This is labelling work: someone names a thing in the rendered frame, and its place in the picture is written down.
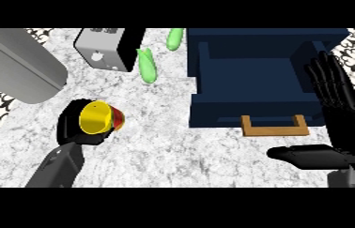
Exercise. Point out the dark blue cabinet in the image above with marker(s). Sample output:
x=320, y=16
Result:
x=268, y=38

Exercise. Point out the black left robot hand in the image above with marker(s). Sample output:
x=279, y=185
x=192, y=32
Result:
x=70, y=125

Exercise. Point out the green vegetable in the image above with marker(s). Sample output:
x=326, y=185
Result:
x=149, y=66
x=175, y=38

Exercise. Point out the yellow and red cup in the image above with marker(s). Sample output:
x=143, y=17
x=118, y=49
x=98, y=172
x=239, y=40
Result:
x=100, y=117

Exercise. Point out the dark blue drawer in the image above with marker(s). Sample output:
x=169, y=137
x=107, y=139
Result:
x=257, y=94

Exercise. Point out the grey and black appliance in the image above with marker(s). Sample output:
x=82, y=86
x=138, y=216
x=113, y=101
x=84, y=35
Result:
x=112, y=48

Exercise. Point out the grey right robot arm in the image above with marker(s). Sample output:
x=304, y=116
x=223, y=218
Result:
x=344, y=178

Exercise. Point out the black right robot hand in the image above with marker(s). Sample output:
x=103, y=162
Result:
x=335, y=113

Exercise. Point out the large grey rounded appliance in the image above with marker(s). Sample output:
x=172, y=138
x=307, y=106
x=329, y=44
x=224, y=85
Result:
x=27, y=67

